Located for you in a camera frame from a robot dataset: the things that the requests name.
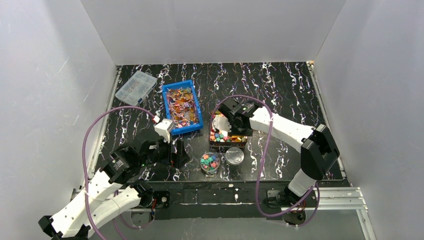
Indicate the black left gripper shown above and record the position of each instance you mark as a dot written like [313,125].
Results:
[173,151]

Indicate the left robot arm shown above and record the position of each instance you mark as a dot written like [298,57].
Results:
[110,193]

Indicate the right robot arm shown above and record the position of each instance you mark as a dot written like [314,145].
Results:
[315,144]

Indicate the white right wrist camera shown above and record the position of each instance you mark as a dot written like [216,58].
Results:
[221,123]

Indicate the clear compartment organizer box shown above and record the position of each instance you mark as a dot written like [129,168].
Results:
[136,89]

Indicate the clear round plastic jar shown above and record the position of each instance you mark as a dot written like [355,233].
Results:
[210,163]

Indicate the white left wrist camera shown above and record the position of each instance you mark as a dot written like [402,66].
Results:
[164,129]

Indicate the blue plastic candy bin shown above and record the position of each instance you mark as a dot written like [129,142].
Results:
[182,107]

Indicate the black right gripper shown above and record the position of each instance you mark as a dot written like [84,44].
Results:
[225,110]

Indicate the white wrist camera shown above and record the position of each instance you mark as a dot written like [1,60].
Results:
[221,123]
[164,129]

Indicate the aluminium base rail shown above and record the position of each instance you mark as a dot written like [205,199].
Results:
[232,202]

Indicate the white round jar lid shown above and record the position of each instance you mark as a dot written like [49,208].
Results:
[234,156]

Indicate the dark tin of star candies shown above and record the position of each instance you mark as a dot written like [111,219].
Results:
[221,139]

